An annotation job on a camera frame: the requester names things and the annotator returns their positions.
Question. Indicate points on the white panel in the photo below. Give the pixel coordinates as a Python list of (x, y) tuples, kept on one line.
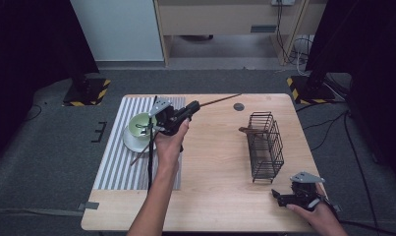
[(120, 29)]

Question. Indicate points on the grey tape strip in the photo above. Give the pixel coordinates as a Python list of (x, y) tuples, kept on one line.
[(89, 205)]

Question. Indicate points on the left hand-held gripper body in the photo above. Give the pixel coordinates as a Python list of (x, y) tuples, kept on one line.
[(166, 119)]

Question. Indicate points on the striped placemat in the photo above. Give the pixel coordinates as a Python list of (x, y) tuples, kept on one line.
[(120, 170)]

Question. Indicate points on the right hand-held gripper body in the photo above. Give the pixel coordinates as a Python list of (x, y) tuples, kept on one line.
[(302, 193)]

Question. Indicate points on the light wooden desk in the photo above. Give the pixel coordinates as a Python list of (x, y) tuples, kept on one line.
[(218, 19)]

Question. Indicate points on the person's left hand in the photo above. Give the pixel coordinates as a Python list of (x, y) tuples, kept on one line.
[(169, 149)]

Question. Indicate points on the dark curtain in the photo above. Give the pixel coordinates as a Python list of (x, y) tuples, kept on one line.
[(22, 65), (375, 65)]

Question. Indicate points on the green bowl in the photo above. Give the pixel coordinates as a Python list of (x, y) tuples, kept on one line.
[(138, 119)]

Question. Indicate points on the grey round table grommet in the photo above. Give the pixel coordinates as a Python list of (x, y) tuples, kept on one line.
[(238, 106)]

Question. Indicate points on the white plate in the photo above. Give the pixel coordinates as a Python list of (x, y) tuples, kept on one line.
[(133, 144)]

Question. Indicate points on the metal spoon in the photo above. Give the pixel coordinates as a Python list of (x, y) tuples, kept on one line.
[(143, 129)]

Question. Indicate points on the black stand base striped edge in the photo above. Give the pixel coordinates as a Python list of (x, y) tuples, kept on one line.
[(87, 95), (308, 95)]

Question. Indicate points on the person's right hand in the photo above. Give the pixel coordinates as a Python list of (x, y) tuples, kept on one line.
[(320, 214)]

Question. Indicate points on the small grey tape piece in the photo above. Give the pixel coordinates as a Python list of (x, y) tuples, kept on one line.
[(337, 208)]

